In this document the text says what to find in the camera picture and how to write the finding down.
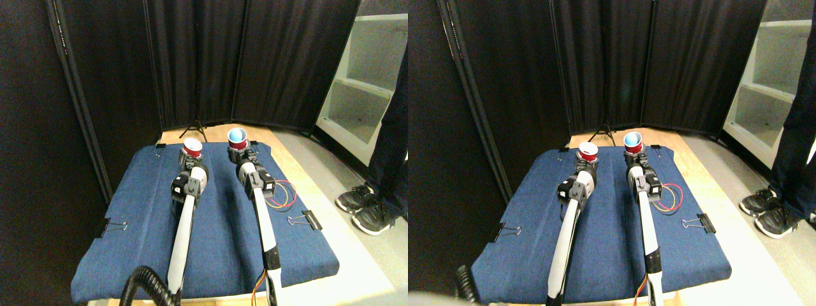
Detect person's legs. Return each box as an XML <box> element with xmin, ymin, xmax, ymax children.
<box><xmin>739</xmin><ymin>45</ymin><xmax>816</xmax><ymax>240</ymax></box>
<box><xmin>335</xmin><ymin>48</ymin><xmax>408</xmax><ymax>238</ymax></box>

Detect black ribbed hose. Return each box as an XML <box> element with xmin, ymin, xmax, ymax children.
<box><xmin>119</xmin><ymin>266</ymin><xmax>179</xmax><ymax>306</ymax></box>
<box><xmin>454</xmin><ymin>265</ymin><xmax>479</xmax><ymax>304</ymax></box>

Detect black curtain stand pole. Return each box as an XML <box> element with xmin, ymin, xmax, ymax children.
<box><xmin>45</xmin><ymin>0</ymin><xmax>114</xmax><ymax>203</ymax></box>
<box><xmin>437</xmin><ymin>0</ymin><xmax>514</xmax><ymax>205</ymax></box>

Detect orange wire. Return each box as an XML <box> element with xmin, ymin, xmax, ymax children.
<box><xmin>251</xmin><ymin>271</ymin><xmax>266</xmax><ymax>306</ymax></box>
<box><xmin>632</xmin><ymin>274</ymin><xmax>648</xmax><ymax>306</ymax></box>

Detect black curtain stand foot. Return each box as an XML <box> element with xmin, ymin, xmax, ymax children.
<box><xmin>179</xmin><ymin>120</ymin><xmax>208</xmax><ymax>144</ymax></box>
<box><xmin>588</xmin><ymin>123</ymin><xmax>618</xmax><ymax>148</ymax></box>

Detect red wire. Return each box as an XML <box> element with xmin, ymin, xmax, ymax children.
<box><xmin>657</xmin><ymin>183</ymin><xmax>684</xmax><ymax>215</ymax></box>
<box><xmin>265</xmin><ymin>180</ymin><xmax>298</xmax><ymax>212</ymax></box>

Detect white shelf unit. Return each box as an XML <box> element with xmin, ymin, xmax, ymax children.
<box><xmin>315</xmin><ymin>13</ymin><xmax>408</xmax><ymax>168</ymax></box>
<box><xmin>722</xmin><ymin>20</ymin><xmax>816</xmax><ymax>171</ymax></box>

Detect dark blue cloth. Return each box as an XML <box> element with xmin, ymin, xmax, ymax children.
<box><xmin>462</xmin><ymin>146</ymin><xmax>732</xmax><ymax>304</ymax></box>
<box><xmin>70</xmin><ymin>142</ymin><xmax>340</xmax><ymax>303</ymax></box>

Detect yellow wire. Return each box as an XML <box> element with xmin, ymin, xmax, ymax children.
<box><xmin>266</xmin><ymin>185</ymin><xmax>291</xmax><ymax>208</ymax></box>
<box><xmin>657</xmin><ymin>188</ymin><xmax>678</xmax><ymax>212</ymax></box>

